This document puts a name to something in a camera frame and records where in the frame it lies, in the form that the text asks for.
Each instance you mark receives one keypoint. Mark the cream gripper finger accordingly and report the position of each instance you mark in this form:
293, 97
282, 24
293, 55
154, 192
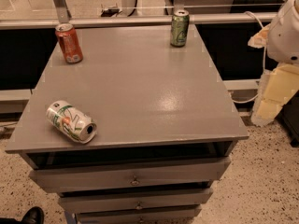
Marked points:
259, 40
276, 89

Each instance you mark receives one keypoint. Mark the green soda can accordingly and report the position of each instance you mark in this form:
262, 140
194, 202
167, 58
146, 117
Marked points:
179, 28

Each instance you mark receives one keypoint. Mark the orange soda can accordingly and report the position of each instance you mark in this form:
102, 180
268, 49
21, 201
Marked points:
68, 41

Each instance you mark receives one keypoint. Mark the white 7up can lying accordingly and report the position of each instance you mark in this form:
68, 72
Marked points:
72, 122

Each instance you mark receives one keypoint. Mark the grey drawer cabinet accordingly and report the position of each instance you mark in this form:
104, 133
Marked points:
149, 100

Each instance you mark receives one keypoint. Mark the middle grey drawer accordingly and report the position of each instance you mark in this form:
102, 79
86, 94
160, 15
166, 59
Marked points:
135, 200

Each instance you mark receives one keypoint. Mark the grey drawer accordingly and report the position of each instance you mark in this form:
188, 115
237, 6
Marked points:
135, 200
130, 175
138, 216

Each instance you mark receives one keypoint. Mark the bottom grey drawer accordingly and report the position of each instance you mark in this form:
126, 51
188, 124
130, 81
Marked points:
138, 216

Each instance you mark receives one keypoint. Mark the top grey drawer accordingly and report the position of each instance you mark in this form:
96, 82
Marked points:
130, 175

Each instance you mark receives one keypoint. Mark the black shoe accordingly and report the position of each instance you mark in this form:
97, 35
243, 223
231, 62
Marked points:
33, 216

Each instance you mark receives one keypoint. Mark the metal railing frame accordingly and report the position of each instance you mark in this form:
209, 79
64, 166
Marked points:
17, 14

